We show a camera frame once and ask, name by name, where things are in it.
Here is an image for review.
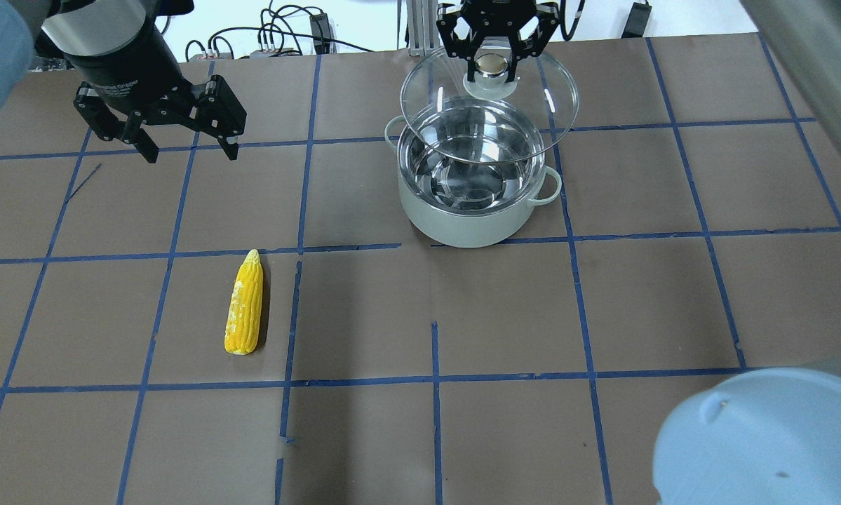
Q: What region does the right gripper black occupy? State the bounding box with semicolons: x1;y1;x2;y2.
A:
437;1;561;83

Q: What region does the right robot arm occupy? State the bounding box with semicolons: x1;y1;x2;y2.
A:
431;1;841;504

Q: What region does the black power adapter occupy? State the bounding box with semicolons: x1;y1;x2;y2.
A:
620;1;653;39

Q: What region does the glass pot lid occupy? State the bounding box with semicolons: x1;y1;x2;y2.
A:
400;41;581;164

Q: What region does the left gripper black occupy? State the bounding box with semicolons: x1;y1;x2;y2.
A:
73;20;247;163

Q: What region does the aluminium frame post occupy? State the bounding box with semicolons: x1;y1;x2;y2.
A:
406;0;442;57

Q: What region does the yellow corn cob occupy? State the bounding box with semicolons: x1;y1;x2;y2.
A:
224;249;264;356

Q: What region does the pale green steel pot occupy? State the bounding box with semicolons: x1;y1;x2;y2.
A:
384;97;563;248

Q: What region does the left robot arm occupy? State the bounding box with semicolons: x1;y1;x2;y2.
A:
0;1;247;163

